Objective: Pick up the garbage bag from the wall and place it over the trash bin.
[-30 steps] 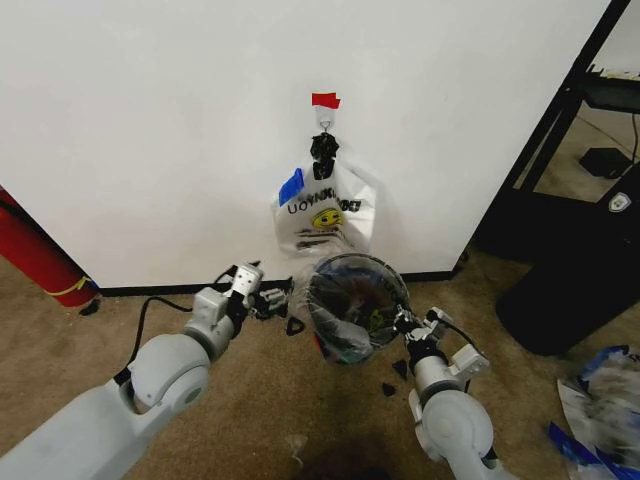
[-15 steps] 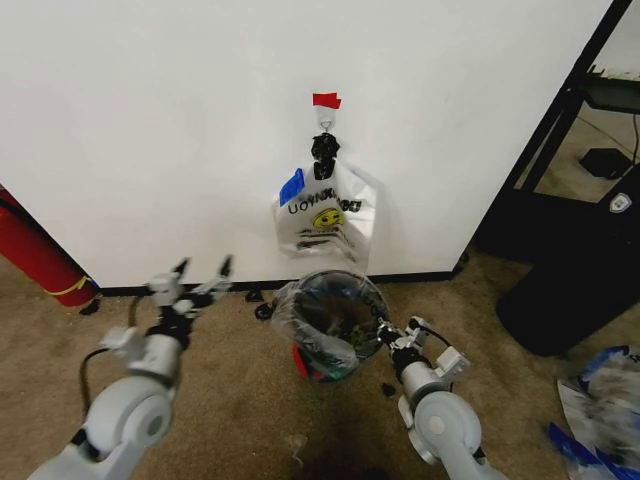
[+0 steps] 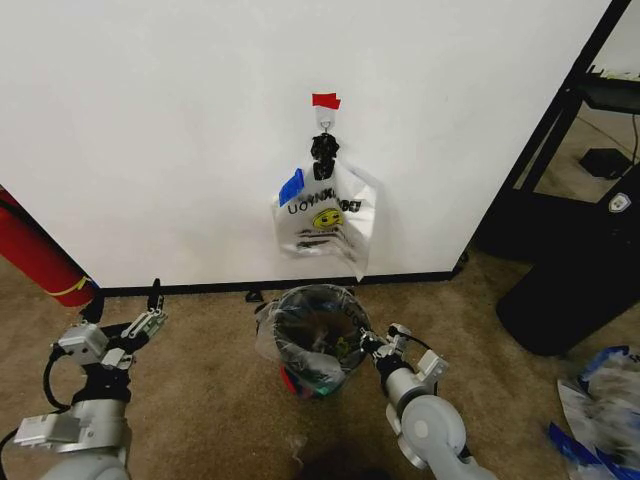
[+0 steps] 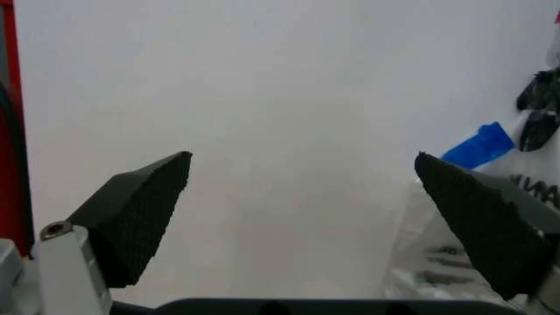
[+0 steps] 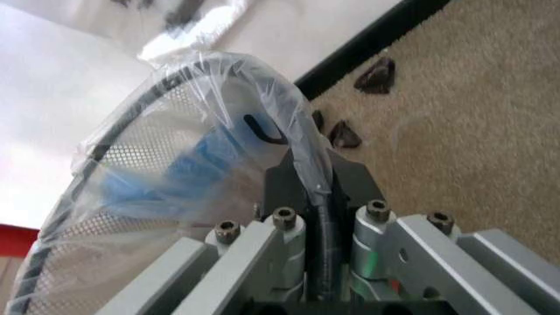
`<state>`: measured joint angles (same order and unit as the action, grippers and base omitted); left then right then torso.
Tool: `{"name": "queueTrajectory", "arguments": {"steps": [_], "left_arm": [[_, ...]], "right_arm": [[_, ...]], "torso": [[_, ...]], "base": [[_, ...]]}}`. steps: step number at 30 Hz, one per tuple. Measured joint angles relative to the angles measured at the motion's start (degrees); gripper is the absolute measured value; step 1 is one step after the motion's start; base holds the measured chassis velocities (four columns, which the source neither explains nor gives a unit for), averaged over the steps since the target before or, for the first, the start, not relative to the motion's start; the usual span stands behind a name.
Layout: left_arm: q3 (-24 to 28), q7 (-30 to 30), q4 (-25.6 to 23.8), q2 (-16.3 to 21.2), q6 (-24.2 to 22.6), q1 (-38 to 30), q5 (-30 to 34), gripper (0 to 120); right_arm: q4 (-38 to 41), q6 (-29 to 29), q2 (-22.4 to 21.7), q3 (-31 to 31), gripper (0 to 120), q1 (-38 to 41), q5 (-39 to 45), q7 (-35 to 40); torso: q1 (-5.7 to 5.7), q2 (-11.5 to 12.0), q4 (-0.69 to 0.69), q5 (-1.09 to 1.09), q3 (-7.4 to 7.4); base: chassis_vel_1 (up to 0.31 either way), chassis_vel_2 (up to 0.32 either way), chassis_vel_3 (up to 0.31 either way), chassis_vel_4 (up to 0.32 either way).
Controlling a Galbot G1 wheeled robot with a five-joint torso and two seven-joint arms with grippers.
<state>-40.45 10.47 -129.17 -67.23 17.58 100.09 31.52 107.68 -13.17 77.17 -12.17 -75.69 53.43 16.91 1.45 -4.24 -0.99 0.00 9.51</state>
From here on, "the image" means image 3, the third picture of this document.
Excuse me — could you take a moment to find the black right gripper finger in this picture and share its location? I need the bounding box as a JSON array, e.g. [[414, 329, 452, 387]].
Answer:
[[386, 323, 414, 352], [355, 324, 382, 354]]

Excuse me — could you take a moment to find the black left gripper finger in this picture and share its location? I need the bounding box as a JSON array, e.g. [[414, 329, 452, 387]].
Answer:
[[123, 278, 170, 344], [79, 294, 104, 326]]

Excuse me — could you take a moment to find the black round trash bin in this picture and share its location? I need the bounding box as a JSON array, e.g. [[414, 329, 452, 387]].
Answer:
[[272, 283, 374, 402]]

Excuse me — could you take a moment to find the clear plastic bin liner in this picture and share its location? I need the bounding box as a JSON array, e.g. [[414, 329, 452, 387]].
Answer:
[[253, 283, 374, 397]]

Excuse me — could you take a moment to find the white smiley print garbage bag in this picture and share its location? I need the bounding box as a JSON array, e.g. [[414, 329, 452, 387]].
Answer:
[[271, 130, 385, 284]]

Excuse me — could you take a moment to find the blue and white plastic bag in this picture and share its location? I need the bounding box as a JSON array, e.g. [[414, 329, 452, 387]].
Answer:
[[546, 344, 640, 480]]

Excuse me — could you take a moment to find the red fire extinguisher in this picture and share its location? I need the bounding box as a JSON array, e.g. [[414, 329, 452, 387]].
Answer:
[[0, 184, 99, 309]]

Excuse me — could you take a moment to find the blue tape strip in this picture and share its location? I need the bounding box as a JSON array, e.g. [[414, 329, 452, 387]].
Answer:
[[277, 168, 307, 207]]

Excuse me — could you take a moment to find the black computer tower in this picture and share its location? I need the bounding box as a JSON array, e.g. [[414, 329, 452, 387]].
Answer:
[[496, 163, 640, 357]]

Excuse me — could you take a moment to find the small black box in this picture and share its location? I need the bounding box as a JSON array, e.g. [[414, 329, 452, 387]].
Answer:
[[578, 147, 632, 180]]

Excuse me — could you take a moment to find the black rack shelf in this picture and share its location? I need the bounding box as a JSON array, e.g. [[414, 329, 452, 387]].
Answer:
[[564, 63, 640, 117]]

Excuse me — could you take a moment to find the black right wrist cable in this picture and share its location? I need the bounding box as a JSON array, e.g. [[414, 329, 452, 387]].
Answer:
[[405, 333, 447, 396]]

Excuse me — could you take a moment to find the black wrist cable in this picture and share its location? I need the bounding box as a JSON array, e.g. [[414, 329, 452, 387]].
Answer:
[[405, 333, 447, 396], [41, 344, 76, 412]]

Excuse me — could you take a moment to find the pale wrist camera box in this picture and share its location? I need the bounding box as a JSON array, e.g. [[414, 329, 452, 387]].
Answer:
[[52, 323, 110, 367]]

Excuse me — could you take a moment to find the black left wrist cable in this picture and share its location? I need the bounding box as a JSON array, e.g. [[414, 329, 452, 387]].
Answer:
[[41, 344, 76, 412]]

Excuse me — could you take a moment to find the black metal rack frame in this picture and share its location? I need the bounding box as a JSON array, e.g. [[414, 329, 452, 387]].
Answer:
[[472, 0, 640, 281]]

